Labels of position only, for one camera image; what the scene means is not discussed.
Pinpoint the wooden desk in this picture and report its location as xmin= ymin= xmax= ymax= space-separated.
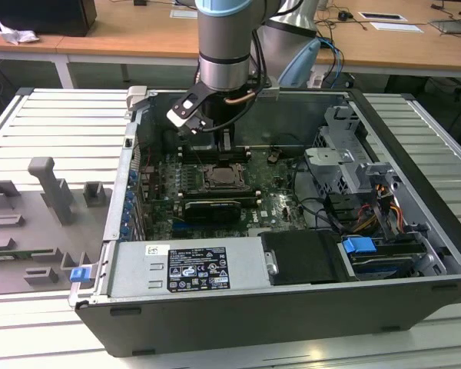
xmin=0 ymin=32 xmax=69 ymax=90
xmin=56 ymin=0 xmax=461 ymax=91

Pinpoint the blue disk carrier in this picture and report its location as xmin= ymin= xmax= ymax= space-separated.
xmin=340 ymin=237 xmax=376 ymax=254

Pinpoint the metal socket cover frame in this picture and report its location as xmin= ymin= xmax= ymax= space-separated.
xmin=202 ymin=164 xmax=250 ymax=191

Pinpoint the blue cable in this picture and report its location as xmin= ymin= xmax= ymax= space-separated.
xmin=320 ymin=38 xmax=345 ymax=90

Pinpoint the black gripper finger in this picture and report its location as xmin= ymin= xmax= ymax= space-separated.
xmin=217 ymin=128 xmax=237 ymax=155

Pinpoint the silver rear port block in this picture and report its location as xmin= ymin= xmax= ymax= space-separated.
xmin=140 ymin=165 xmax=158 ymax=201

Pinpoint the black disk drive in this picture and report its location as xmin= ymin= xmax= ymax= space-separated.
xmin=347 ymin=245 xmax=426 ymax=280

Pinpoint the black PC case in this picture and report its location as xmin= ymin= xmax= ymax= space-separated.
xmin=68 ymin=86 xmax=461 ymax=358

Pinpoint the silver topped CPU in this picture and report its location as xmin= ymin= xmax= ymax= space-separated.
xmin=210 ymin=167 xmax=236 ymax=185

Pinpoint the CPU socket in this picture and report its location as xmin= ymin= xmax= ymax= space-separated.
xmin=200 ymin=161 xmax=254 ymax=193

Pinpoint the black cable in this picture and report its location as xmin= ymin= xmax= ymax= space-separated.
xmin=294 ymin=196 xmax=345 ymax=234
xmin=290 ymin=155 xmax=307 ymax=191

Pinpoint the green RAM stick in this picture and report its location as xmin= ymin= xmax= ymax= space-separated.
xmin=0 ymin=248 xmax=57 ymax=261

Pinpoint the silver power supply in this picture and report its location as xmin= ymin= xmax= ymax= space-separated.
xmin=108 ymin=234 xmax=274 ymax=300

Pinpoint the orange yellow wire bundle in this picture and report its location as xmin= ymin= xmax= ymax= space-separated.
xmin=355 ymin=183 xmax=405 ymax=232

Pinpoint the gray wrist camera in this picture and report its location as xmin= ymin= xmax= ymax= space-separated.
xmin=253 ymin=75 xmax=281 ymax=99

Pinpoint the silver latch bracket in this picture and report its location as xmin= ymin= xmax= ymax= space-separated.
xmin=264 ymin=251 xmax=280 ymax=274

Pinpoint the black computer tower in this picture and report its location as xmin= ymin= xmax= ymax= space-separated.
xmin=0 ymin=0 xmax=98 ymax=38

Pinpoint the gray case latch handle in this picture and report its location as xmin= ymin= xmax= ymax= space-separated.
xmin=125 ymin=85 xmax=151 ymax=113

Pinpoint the crumpled white paper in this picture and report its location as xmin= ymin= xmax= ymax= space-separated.
xmin=0 ymin=21 xmax=39 ymax=46

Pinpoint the black graphics card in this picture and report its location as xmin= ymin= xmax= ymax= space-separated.
xmin=183 ymin=198 xmax=242 ymax=227

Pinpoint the black air shroud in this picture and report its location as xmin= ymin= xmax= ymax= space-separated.
xmin=260 ymin=229 xmax=349 ymax=286

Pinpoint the copper coloured cable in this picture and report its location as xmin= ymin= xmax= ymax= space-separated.
xmin=223 ymin=88 xmax=254 ymax=106

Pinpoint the silver perforated drive cage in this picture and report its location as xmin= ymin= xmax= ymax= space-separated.
xmin=303 ymin=105 xmax=403 ymax=198

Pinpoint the white paper sheet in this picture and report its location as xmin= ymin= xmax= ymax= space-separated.
xmin=370 ymin=22 xmax=425 ymax=34

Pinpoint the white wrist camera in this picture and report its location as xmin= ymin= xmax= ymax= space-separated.
xmin=165 ymin=95 xmax=208 ymax=135

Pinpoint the green motherboard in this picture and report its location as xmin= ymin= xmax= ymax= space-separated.
xmin=138 ymin=145 xmax=312 ymax=239

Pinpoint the gray parts rack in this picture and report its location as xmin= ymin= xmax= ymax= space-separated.
xmin=0 ymin=156 xmax=115 ymax=297

